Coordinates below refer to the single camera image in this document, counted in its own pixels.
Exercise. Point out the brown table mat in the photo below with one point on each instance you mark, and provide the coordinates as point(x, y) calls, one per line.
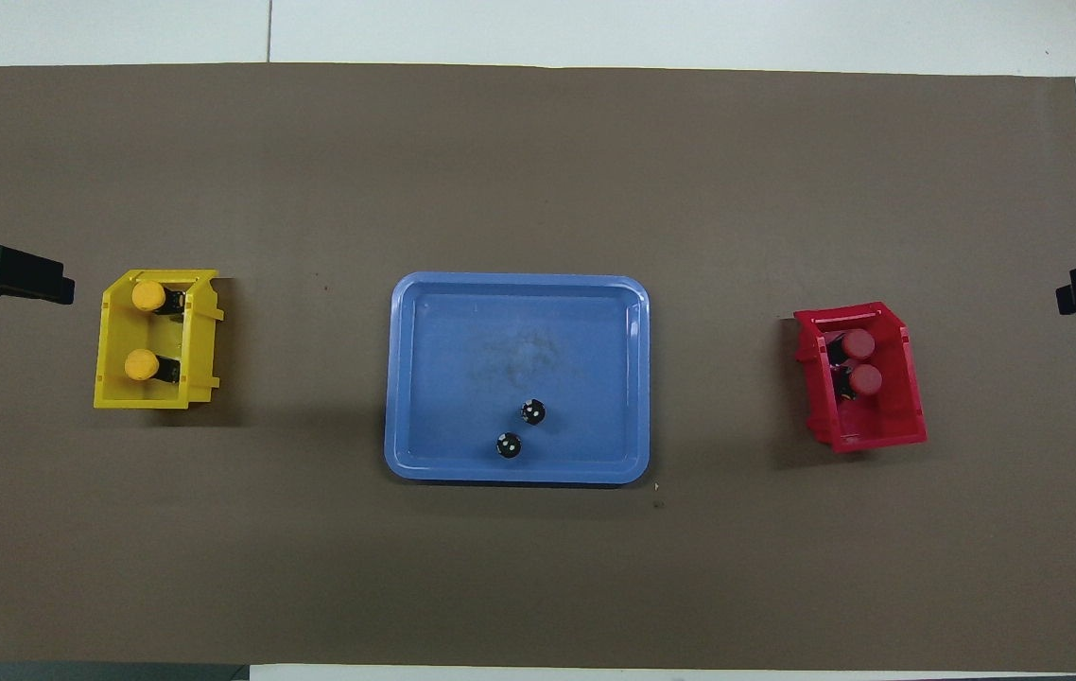
point(538, 142)

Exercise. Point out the yellow plastic bin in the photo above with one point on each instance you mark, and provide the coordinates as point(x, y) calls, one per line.
point(108, 388)

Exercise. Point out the black push button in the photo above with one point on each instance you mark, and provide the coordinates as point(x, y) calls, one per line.
point(533, 411)
point(509, 445)

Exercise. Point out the blue plastic tray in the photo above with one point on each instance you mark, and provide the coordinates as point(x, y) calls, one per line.
point(462, 378)

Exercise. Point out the red push button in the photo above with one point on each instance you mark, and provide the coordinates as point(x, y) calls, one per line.
point(859, 342)
point(866, 379)

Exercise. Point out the red plastic bin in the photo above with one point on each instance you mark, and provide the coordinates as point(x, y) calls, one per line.
point(899, 409)

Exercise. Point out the yellow push button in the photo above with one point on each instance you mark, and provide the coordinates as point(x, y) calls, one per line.
point(140, 364)
point(148, 296)

